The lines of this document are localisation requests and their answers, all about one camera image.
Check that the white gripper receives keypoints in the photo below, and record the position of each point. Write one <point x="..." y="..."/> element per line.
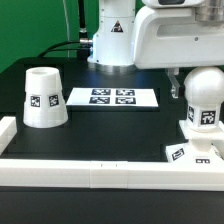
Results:
<point x="172" y="38"/>

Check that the white lamp bulb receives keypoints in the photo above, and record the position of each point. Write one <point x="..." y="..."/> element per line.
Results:
<point x="204" y="92"/>

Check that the white lamp base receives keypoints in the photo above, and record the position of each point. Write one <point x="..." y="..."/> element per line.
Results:
<point x="200" y="148"/>

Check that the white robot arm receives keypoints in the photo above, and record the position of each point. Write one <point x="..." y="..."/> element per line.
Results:
<point x="112" y="43"/>

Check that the white lamp hood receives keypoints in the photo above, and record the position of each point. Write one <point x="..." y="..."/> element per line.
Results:
<point x="44" y="105"/>

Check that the white marker sheet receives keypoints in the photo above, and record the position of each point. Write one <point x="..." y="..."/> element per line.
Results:
<point x="112" y="97"/>

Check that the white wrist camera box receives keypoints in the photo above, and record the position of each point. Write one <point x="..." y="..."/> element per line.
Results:
<point x="171" y="3"/>

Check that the white left fence wall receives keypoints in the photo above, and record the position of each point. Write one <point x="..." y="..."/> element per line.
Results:
<point x="8" y="130"/>

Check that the white fence wall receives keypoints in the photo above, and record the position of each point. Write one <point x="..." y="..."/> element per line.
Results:
<point x="8" y="130"/>
<point x="104" y="174"/>

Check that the white front fence wall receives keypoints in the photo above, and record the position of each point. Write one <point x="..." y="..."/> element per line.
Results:
<point x="104" y="174"/>

